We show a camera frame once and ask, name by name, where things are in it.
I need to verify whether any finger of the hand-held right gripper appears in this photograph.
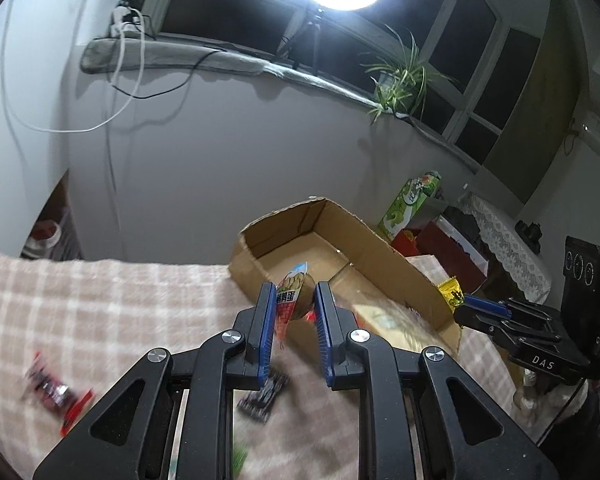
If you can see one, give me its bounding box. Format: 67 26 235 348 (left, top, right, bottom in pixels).
460 295 512 317
452 306 518 341

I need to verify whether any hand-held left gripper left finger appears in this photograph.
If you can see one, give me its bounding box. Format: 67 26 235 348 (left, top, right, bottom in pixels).
32 281 278 480

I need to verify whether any brown egg snack packet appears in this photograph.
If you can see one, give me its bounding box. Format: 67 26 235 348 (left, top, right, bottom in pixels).
274 261 317 348

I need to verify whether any dark snack packet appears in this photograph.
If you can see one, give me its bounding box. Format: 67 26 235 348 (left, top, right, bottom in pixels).
237 367 290 423

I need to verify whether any small red cardboard box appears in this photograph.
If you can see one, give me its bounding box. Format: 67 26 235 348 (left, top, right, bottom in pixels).
390 227 423 258

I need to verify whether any black tripod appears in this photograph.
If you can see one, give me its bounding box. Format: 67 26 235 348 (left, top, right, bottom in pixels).
275 6 326 71

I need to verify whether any red-wrapped snack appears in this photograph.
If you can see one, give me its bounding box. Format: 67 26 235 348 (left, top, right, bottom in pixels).
22 350 96 436

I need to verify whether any large red cardboard box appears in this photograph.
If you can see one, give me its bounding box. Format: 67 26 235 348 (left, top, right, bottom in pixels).
415 220 488 293

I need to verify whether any dark clothes pile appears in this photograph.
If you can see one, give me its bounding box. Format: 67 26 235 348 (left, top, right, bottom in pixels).
445 205 481 241

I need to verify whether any dark figurine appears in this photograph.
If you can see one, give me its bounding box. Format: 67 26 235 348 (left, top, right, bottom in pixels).
515 219 543 253

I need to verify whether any white cable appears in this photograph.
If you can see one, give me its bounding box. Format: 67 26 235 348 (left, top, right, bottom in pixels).
0 0 146 133

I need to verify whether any grey box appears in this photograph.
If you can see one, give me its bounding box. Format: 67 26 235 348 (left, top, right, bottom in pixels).
420 195 451 226

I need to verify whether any plaid tablecloth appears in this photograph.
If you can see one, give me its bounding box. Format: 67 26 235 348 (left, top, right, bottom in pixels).
0 242 531 480

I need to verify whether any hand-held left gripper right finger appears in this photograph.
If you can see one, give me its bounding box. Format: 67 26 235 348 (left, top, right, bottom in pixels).
314 281 561 480

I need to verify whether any grey windowsill cloth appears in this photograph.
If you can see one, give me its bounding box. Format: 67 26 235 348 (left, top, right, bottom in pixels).
80 36 481 171

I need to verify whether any green carton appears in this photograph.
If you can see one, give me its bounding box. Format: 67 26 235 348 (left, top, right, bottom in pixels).
380 171 442 241

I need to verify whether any white lace tablecloth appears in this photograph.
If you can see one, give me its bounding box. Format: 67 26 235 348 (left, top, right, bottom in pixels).
467 192 553 306

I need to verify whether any white power strip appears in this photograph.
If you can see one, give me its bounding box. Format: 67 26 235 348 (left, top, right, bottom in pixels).
111 0 143 38

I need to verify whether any potted spider plant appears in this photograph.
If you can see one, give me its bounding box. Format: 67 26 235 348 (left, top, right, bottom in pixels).
361 25 461 123

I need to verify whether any person's right hand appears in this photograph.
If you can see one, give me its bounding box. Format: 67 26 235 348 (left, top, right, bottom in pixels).
512 375 546 416

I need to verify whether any yellow snack packet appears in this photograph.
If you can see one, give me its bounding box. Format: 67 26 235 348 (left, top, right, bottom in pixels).
437 280 466 307

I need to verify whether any black cable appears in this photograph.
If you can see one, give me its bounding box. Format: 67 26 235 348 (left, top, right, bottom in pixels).
112 47 221 100

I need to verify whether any clear printed snack packet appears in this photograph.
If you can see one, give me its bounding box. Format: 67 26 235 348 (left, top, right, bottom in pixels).
355 300 431 333

